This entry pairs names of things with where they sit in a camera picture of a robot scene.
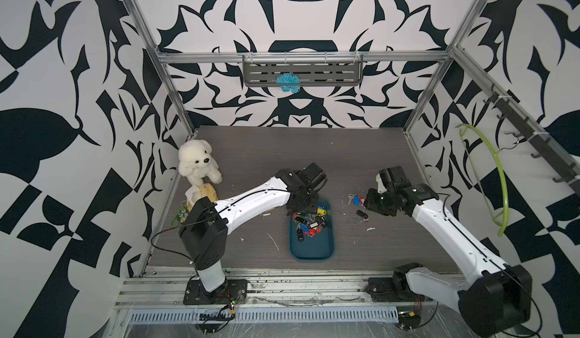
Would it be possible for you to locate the black tag key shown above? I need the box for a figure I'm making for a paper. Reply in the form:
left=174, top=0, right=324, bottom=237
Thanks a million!
left=356, top=210, right=369, bottom=223

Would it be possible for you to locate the teal plastic storage box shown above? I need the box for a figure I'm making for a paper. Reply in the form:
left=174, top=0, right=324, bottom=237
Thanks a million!
left=288, top=197, right=335, bottom=262

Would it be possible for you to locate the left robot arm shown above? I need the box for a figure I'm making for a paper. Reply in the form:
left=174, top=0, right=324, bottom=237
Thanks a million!
left=178, top=163, right=327, bottom=294

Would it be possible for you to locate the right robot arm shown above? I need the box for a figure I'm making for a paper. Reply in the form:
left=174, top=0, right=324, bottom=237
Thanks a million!
left=365, top=167, right=533, bottom=337

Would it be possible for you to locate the pile of keys in box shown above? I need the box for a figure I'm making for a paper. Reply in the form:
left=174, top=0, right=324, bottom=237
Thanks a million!
left=291, top=206, right=329, bottom=242

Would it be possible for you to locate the tissue packet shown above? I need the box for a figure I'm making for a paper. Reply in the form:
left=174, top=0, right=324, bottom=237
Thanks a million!
left=185, top=183, right=218, bottom=211

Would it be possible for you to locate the white teddy bear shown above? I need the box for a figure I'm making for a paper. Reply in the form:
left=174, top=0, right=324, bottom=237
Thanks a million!
left=178, top=139, right=223, bottom=187

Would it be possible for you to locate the teal scrunchie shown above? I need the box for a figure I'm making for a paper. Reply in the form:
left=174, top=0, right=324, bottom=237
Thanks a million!
left=276, top=73, right=301, bottom=94

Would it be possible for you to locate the green hoop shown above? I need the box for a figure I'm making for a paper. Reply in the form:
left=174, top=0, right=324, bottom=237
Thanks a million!
left=457, top=123, right=511, bottom=238

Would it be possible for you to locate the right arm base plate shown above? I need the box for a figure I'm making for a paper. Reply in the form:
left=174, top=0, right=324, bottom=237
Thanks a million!
left=365, top=275, right=423, bottom=303

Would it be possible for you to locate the grey wall shelf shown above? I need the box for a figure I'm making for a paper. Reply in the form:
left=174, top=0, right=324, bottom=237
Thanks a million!
left=242, top=53, right=363, bottom=87

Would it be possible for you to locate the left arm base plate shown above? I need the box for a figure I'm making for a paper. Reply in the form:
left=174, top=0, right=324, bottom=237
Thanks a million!
left=183, top=279, right=249, bottom=306

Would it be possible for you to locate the black hook rail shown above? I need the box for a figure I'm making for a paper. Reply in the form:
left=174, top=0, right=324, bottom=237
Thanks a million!
left=483, top=84, right=579, bottom=194

